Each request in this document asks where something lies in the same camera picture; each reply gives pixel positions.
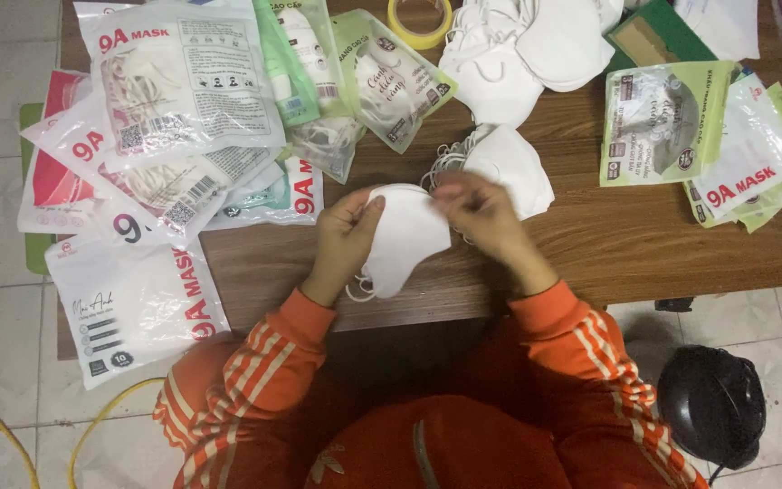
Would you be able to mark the person's right hand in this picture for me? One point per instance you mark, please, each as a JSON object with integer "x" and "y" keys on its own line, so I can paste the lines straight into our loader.
{"x": 493, "y": 224}

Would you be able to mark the person's left hand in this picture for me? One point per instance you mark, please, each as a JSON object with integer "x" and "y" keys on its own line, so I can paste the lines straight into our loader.
{"x": 337, "y": 238}

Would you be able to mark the person's left fingers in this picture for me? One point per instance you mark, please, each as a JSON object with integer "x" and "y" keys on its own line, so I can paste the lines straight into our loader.
{"x": 364, "y": 202}

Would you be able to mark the person's right fingers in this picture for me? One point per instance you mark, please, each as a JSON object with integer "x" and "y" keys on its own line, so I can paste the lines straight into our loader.
{"x": 459, "y": 193}

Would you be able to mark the white face mask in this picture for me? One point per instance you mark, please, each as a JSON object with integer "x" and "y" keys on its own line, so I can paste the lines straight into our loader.
{"x": 408, "y": 238}

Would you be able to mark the small stack of white masks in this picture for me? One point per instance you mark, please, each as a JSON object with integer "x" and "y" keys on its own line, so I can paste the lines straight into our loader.
{"x": 513, "y": 163}

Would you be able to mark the white and teal mask packet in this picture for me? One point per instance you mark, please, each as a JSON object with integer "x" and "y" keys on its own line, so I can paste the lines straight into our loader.
{"x": 275, "y": 197}

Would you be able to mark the light green clear mask packet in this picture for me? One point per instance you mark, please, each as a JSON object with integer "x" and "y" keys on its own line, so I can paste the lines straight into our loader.
{"x": 391, "y": 81}
{"x": 662, "y": 122}

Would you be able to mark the clear mask packet green top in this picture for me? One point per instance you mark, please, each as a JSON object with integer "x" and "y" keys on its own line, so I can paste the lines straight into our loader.
{"x": 316, "y": 61}

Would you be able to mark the yellow tape roll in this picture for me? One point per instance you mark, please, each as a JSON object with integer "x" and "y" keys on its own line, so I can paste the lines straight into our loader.
{"x": 421, "y": 37}

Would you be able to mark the large pile of white masks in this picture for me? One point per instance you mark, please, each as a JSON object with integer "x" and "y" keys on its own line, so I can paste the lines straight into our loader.
{"x": 533, "y": 47}

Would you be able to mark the white mask packet red print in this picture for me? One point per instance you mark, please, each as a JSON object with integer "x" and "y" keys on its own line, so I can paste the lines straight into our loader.
{"x": 754, "y": 156}
{"x": 160, "y": 193}

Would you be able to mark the white mask packet black text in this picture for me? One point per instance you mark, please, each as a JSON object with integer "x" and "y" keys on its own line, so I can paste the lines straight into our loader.
{"x": 180, "y": 75}

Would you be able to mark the small black object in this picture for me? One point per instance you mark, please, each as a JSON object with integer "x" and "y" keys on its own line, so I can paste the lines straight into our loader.
{"x": 673, "y": 305}

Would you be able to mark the person's orange jacket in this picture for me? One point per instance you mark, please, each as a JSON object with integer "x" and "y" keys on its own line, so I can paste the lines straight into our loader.
{"x": 445, "y": 441}

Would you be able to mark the green cardboard box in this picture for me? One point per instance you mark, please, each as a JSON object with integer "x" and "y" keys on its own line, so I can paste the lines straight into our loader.
{"x": 656, "y": 37}

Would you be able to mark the white mask packet script print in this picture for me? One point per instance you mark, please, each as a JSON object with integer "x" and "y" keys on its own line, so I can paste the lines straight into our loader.
{"x": 126, "y": 305}

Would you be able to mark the red and white mask packet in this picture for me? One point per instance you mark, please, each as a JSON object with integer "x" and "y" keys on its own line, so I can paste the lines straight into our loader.
{"x": 55, "y": 180}

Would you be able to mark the white paper sheet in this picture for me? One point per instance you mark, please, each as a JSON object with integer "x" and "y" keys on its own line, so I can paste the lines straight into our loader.
{"x": 720, "y": 24}

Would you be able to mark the black helmet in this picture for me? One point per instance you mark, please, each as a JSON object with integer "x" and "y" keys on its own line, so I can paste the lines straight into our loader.
{"x": 710, "y": 407}

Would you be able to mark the green mat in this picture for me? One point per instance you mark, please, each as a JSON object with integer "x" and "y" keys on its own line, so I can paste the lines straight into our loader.
{"x": 30, "y": 129}

